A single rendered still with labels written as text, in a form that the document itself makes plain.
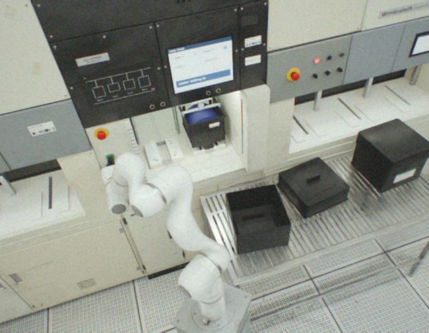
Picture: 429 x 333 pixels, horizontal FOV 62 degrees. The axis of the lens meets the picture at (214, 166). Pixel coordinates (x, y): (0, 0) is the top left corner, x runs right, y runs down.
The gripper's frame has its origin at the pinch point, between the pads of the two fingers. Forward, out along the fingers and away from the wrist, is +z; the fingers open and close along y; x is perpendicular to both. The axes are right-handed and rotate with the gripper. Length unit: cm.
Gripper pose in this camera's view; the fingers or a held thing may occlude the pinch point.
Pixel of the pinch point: (111, 161)
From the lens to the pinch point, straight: 178.7
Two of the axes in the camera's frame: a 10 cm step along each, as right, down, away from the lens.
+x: -0.7, -7.1, -7.0
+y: 9.5, -2.7, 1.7
